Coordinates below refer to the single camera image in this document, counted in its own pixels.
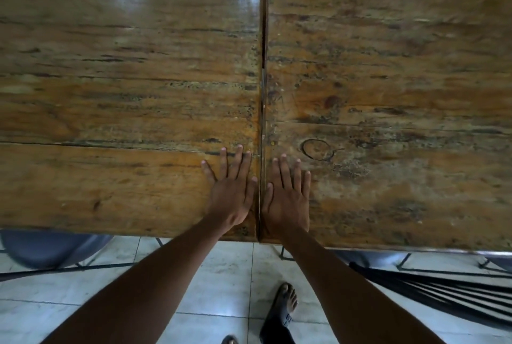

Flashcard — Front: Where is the person's right hand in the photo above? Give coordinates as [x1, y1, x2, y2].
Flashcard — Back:
[260, 154, 312, 241]

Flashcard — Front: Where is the person's left hand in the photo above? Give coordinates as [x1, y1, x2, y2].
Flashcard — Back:
[201, 145, 259, 233]

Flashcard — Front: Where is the person's right forearm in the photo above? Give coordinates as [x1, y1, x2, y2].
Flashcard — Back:
[279, 231, 447, 344]

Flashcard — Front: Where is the person's left forearm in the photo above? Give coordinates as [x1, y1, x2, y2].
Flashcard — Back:
[41, 215, 229, 344]

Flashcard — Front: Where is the blue plastic chair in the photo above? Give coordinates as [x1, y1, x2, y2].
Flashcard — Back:
[0, 229, 115, 271]
[331, 250, 413, 271]

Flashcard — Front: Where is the person's right foot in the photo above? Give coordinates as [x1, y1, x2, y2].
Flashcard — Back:
[275, 282, 300, 315]

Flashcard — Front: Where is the worn wooden table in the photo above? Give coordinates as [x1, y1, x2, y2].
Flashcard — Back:
[0, 0, 263, 243]
[259, 0, 512, 257]

